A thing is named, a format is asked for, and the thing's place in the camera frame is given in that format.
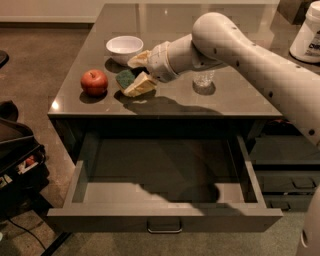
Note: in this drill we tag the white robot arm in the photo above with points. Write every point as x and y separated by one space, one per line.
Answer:
215 41

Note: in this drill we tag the grey counter cabinet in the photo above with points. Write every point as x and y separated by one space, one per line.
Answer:
234 97

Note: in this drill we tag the white plastic canister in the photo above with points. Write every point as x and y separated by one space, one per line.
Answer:
306 45

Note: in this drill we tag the clear plastic water bottle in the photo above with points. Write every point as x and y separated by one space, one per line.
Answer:
203 79

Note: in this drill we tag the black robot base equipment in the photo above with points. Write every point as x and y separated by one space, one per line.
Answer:
22 166

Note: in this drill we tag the dark lower side drawers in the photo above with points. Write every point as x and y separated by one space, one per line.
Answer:
287 165

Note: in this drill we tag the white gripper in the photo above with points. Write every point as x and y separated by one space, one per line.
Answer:
158 63

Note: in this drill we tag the grey open top drawer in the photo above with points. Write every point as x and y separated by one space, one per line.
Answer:
209 184

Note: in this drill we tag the green and yellow sponge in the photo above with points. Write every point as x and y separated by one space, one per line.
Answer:
125 78

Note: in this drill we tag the white ceramic bowl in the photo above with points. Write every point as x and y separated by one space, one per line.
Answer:
122 48

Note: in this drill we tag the red apple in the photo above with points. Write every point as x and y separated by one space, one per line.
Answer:
94 83

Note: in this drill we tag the metal drawer handle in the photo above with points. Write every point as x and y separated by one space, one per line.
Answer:
162 225

